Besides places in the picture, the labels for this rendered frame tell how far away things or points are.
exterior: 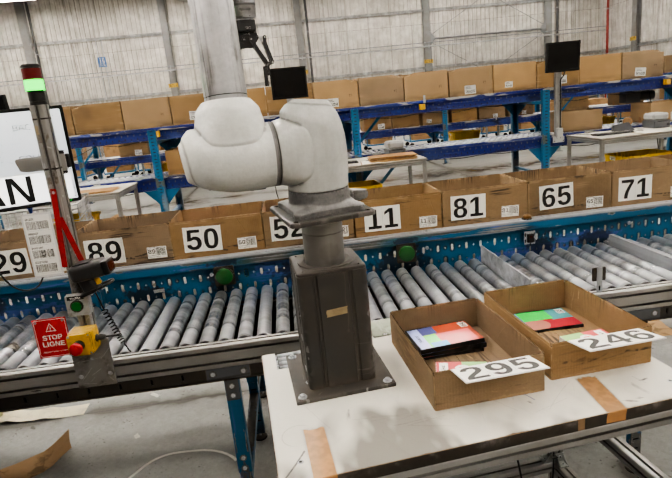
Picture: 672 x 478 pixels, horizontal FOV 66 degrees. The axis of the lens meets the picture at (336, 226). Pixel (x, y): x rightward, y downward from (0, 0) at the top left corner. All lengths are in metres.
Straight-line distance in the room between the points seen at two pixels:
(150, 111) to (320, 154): 5.74
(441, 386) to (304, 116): 0.70
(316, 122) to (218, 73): 0.24
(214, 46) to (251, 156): 0.26
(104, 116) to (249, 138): 5.89
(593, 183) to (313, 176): 1.64
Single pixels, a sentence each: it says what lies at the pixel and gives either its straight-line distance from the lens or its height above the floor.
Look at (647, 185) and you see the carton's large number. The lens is 2.77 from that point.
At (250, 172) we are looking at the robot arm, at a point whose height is 1.34.
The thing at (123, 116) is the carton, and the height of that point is 1.55.
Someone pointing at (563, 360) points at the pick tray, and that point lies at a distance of 1.45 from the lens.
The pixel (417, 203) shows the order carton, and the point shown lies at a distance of 2.30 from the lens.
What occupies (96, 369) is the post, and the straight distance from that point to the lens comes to 1.88.
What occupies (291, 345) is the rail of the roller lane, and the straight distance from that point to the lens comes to 1.77.
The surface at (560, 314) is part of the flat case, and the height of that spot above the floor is 0.77.
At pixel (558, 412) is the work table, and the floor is 0.75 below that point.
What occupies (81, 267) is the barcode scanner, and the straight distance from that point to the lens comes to 1.70.
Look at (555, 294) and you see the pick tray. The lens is 1.84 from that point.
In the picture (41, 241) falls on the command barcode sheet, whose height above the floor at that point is 1.16.
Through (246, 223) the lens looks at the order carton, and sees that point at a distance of 2.25.
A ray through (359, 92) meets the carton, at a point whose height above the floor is 1.55.
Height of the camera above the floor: 1.48
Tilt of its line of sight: 13 degrees down
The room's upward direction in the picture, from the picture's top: 6 degrees counter-clockwise
